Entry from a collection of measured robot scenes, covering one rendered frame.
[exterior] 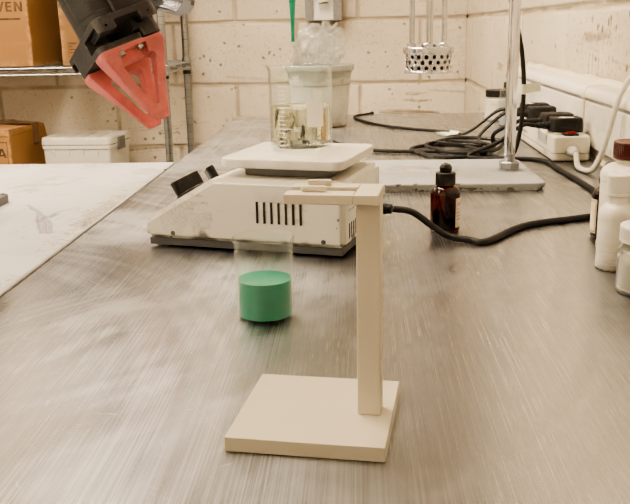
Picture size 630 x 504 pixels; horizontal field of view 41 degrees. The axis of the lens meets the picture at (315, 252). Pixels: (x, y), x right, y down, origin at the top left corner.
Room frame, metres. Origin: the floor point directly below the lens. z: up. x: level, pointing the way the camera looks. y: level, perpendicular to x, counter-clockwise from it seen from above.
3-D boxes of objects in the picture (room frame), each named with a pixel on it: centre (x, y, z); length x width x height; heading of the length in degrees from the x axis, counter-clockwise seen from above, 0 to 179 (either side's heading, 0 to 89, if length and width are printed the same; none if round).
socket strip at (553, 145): (1.45, -0.39, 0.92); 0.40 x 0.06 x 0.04; 177
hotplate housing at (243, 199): (0.82, 0.04, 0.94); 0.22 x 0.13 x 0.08; 71
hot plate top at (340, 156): (0.81, 0.01, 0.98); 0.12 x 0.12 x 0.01; 71
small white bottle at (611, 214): (0.69, -0.25, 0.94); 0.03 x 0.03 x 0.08
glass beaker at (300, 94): (0.83, 0.01, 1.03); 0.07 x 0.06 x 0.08; 70
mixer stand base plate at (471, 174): (1.14, -0.14, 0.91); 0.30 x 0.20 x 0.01; 87
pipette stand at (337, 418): (0.41, 0.00, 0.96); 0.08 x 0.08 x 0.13; 79
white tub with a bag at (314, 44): (1.79, -0.02, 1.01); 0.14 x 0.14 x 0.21
